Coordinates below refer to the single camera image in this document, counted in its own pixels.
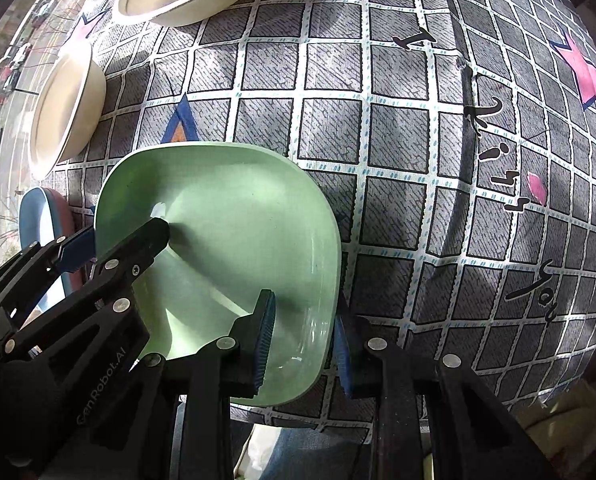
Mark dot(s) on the blue plate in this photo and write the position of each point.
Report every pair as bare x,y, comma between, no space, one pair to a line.
40,220

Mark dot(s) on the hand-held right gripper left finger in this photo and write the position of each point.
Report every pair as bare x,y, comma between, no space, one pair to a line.
261,345

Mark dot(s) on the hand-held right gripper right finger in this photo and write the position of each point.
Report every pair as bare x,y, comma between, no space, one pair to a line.
343,355

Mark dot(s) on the grey checked tablecloth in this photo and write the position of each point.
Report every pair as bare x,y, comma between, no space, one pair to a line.
403,160

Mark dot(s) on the green square plate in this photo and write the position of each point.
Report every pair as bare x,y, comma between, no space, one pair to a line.
237,220

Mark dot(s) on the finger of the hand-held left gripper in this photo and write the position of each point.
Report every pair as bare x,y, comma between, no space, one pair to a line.
76,252
145,245

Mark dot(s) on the white parked car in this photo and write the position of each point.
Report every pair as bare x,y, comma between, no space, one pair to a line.
20,57

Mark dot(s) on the person's leg in jeans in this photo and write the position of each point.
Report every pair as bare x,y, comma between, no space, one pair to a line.
298,452

